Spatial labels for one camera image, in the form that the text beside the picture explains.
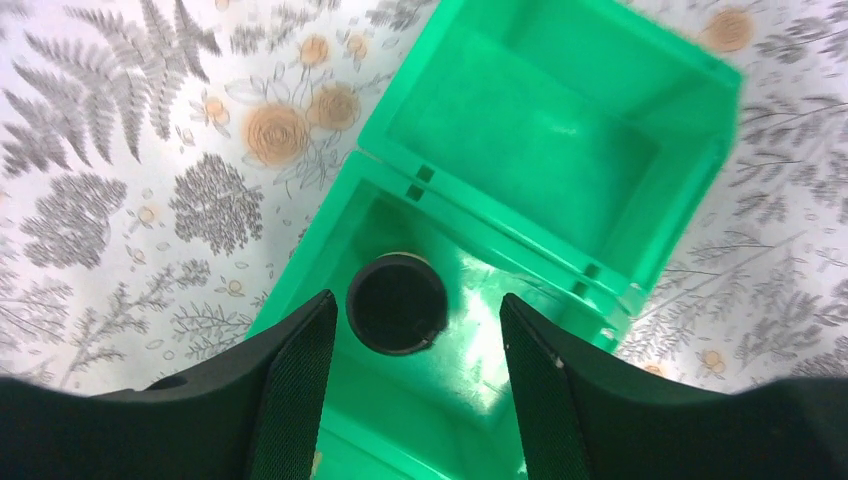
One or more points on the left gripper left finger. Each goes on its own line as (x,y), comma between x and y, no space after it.
(251,412)

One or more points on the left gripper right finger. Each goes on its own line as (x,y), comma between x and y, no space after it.
(585,414)

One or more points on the green bin middle section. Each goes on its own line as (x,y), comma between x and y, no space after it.
(446,412)

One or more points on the floral table mat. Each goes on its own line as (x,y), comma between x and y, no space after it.
(161,161)

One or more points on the small black cap spice jar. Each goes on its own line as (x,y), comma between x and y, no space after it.
(397,305)

